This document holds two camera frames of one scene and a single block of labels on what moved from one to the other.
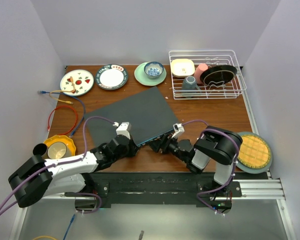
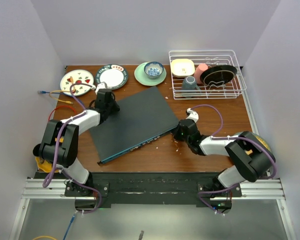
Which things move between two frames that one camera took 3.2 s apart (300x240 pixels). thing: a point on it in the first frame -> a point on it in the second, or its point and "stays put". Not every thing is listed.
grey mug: (189, 86) stays put
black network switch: (143, 116) stays put
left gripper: (133, 148) -> (116, 108)
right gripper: (162, 143) -> (175, 133)
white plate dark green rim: (112, 77) stays put
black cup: (39, 149) stays put
